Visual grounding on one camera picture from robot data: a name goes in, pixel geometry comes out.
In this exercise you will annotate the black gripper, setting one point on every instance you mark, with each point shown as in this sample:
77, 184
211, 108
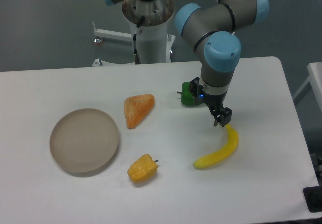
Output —
213, 98

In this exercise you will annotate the yellow bell pepper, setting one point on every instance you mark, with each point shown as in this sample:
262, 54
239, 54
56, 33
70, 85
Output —
142, 169

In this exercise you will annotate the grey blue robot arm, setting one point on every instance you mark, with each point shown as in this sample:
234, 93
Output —
209, 32

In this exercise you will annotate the green bell pepper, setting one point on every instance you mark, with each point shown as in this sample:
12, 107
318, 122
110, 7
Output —
186, 97

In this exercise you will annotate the yellow banana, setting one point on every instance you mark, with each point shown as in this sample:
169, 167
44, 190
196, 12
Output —
222, 154

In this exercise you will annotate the orange triangular food toy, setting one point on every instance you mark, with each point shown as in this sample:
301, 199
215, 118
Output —
136, 108

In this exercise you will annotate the white side table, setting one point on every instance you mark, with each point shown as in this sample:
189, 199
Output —
312, 82

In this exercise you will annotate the black box at edge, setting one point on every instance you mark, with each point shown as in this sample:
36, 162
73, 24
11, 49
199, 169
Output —
313, 198

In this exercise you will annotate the beige round plate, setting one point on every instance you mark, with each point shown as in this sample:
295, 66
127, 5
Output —
84, 141

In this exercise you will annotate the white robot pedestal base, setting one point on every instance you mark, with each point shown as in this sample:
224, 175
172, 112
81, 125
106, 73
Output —
149, 36

